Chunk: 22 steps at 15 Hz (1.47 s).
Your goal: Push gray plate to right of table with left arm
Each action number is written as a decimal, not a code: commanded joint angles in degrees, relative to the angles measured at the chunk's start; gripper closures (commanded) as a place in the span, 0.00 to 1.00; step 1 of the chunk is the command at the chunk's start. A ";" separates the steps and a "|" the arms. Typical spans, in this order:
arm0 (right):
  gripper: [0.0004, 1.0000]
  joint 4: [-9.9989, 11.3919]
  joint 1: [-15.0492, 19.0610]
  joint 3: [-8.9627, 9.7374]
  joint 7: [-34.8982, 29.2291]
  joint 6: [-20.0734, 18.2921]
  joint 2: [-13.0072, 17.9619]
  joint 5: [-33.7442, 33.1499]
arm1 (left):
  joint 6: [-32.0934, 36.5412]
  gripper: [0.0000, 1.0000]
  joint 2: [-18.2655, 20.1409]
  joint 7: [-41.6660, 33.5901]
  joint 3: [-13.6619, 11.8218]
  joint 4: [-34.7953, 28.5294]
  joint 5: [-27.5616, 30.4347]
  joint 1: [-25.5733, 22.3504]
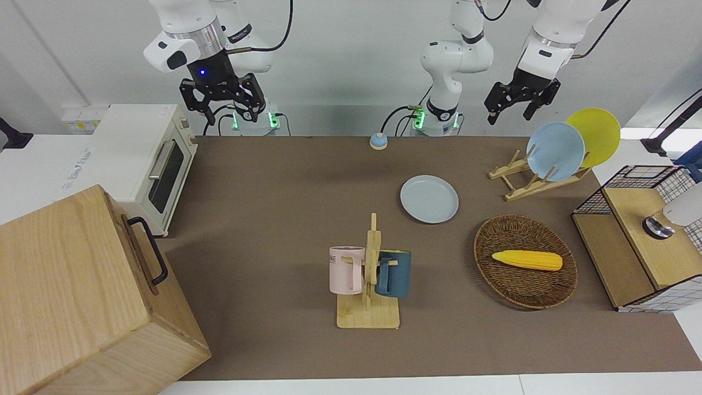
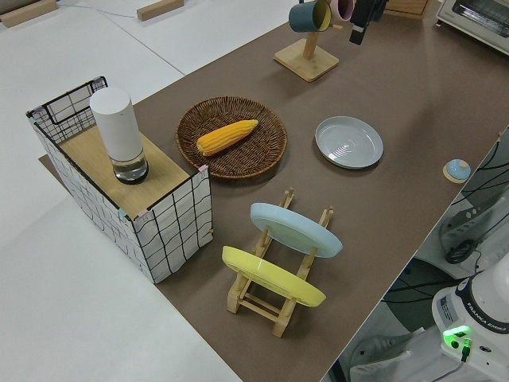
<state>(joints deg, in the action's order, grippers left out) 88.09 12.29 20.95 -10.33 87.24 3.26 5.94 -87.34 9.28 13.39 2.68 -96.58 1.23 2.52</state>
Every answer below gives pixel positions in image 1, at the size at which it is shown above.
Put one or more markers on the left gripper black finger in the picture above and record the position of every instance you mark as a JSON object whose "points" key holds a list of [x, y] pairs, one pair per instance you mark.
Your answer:
{"points": [[543, 101], [499, 97]]}

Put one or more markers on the white toaster oven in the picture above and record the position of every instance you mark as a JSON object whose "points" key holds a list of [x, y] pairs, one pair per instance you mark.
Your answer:
{"points": [[134, 140]]}

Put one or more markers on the white wall socket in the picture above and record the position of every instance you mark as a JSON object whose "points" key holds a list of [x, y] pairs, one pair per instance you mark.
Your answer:
{"points": [[82, 120]]}

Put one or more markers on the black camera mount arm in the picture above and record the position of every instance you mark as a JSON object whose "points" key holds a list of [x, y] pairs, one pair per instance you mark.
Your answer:
{"points": [[13, 138], [666, 137]]}

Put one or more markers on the blue plastic item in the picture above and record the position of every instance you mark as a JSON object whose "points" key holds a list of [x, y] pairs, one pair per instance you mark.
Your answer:
{"points": [[692, 159]]}

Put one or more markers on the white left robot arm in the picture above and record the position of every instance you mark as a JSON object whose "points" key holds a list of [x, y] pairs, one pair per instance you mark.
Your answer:
{"points": [[455, 60]]}

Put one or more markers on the brown wicker basket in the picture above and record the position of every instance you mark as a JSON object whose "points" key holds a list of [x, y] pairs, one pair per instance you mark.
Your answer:
{"points": [[521, 288]]}

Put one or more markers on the pink mug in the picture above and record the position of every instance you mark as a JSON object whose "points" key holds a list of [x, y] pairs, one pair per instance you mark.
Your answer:
{"points": [[345, 271]]}

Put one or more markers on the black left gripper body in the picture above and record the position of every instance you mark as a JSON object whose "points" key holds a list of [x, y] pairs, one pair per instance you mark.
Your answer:
{"points": [[535, 85]]}

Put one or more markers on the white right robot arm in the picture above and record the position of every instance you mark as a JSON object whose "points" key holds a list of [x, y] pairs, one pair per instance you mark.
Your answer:
{"points": [[186, 27]]}

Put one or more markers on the wooden mug tree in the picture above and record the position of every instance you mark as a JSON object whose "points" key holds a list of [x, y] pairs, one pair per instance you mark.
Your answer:
{"points": [[367, 315]]}

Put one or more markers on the dark teal mug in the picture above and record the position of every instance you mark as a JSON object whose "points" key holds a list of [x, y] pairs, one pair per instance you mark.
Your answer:
{"points": [[397, 274]]}

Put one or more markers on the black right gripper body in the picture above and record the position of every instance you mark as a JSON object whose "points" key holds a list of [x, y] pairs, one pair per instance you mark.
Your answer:
{"points": [[211, 74]]}

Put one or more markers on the wooden drawer cabinet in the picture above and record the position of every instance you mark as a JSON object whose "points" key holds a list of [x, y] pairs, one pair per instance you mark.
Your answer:
{"points": [[71, 296]]}

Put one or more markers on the light blue round plate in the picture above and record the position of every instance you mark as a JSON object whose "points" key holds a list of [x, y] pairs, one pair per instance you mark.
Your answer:
{"points": [[555, 149]]}

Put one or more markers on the yellow round plate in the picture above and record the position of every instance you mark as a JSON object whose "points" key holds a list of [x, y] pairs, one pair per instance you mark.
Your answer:
{"points": [[600, 131]]}

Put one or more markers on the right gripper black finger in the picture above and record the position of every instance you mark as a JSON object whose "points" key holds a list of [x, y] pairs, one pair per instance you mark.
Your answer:
{"points": [[253, 99], [192, 93]]}

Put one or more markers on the gray round plate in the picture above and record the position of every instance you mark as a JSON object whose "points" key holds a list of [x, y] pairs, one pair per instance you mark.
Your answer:
{"points": [[429, 199]]}

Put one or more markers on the wooden plate rack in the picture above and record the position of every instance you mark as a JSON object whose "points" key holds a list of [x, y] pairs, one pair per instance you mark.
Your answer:
{"points": [[529, 189]]}

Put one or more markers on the yellow corn cob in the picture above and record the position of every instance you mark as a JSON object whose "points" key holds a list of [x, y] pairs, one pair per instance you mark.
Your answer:
{"points": [[526, 260]]}

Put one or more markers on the white cylindrical device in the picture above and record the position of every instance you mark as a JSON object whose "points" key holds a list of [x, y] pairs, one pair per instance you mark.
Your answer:
{"points": [[685, 211]]}

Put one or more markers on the blue service bell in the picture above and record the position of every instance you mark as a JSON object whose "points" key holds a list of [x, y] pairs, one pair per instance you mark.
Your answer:
{"points": [[379, 141]]}

